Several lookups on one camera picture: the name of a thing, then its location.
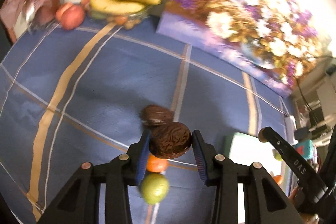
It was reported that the large orange fruit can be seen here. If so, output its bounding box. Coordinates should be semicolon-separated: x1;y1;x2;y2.
272;175;284;185

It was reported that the small green fruit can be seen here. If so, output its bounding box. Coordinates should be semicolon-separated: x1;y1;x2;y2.
272;149;283;161

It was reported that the teal toy box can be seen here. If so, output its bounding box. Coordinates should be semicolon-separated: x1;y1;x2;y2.
293;139;314;160

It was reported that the white tray green rim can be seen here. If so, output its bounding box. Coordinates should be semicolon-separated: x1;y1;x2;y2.
223;132;284;182

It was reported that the white power strip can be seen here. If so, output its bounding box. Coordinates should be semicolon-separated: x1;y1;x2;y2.
284;115;297;145

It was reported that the small brown kiwi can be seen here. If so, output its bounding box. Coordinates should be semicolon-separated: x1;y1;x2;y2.
257;128;267;143

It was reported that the small orange tangerine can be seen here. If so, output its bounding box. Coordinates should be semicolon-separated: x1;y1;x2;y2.
146;153;169;173

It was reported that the blue plaid tablecloth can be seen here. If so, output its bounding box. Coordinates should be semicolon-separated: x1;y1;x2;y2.
1;18;293;223

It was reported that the floral canvas painting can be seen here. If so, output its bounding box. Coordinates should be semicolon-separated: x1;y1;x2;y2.
157;0;335;96

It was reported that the red apple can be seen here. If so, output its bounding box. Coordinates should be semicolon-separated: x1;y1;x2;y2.
60;5;85;31
55;2;74;22
80;0;90;11

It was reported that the clear plastic fruit container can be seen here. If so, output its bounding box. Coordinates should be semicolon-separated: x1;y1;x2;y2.
85;4;153;30

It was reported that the black cable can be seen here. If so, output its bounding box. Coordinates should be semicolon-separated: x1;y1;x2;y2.
296;56;336;119

